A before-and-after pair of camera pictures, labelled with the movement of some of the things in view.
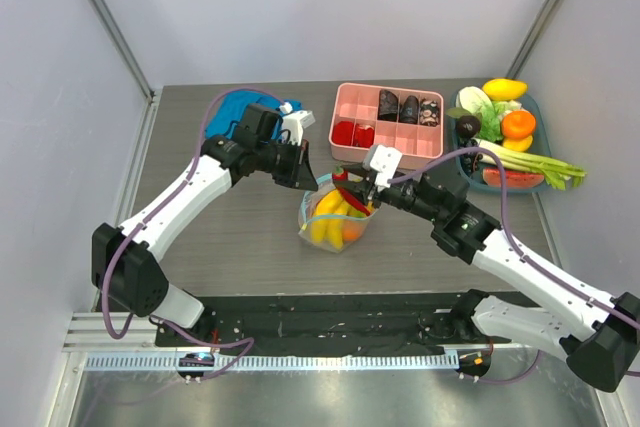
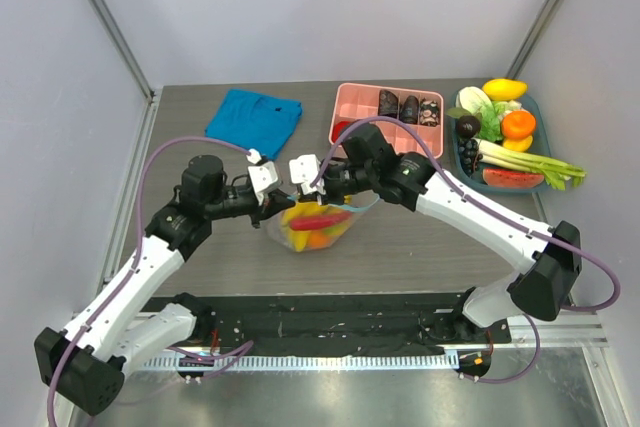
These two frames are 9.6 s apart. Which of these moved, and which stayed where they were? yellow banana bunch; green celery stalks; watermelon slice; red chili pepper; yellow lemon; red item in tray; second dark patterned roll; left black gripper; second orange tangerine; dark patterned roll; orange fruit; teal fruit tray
Moved: left black gripper; red chili pepper; yellow banana bunch; orange fruit
Stayed: second dark patterned roll; yellow lemon; dark patterned roll; green celery stalks; red item in tray; watermelon slice; second orange tangerine; teal fruit tray
